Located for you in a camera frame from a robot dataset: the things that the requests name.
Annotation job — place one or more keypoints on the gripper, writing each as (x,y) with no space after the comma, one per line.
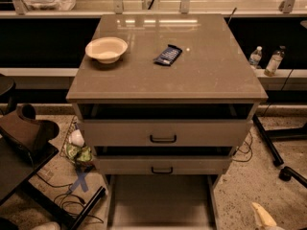
(264,217)

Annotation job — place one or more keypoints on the grey drawer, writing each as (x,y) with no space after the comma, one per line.
(161,202)
(162,160)
(165,124)

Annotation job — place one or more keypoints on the grey drawer cabinet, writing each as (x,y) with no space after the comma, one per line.
(210,70)

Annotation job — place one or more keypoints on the water bottle yellow liquid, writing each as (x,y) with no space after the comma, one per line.
(275,61)

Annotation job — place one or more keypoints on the clear water bottle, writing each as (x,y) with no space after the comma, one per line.
(255,57)

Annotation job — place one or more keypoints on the blue snack bar wrapper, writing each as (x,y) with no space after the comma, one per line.
(168,56)

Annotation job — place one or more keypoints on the green snack bag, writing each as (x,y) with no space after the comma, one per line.
(79,156)

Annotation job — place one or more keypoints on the white cup on floor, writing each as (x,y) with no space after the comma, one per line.
(76,138)

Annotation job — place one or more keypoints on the white shoe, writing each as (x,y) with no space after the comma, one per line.
(52,225)

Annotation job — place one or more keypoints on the cream paper bowl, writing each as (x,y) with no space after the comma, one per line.
(106,49)

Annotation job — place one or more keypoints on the black table left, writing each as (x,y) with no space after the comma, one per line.
(15,174)

